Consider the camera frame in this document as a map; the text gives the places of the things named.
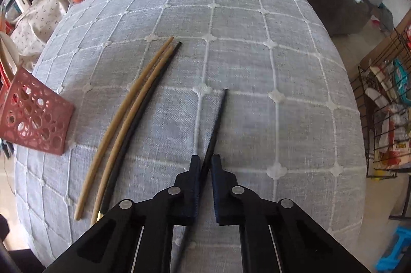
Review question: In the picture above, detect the grey checked tablecloth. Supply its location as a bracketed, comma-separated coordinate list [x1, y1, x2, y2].
[15, 0, 366, 265]

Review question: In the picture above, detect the black chopstick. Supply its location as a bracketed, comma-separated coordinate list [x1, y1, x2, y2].
[172, 88, 229, 273]
[98, 43, 182, 219]

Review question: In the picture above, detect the black wire rack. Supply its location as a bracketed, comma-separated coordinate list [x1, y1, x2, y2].
[351, 25, 410, 180]

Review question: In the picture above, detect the light wooden chopstick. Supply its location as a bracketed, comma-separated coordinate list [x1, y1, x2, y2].
[90, 42, 181, 226]
[74, 36, 173, 221]

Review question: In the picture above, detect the pink perforated utensil holder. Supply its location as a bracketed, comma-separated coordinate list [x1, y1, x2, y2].
[1, 67, 74, 155]

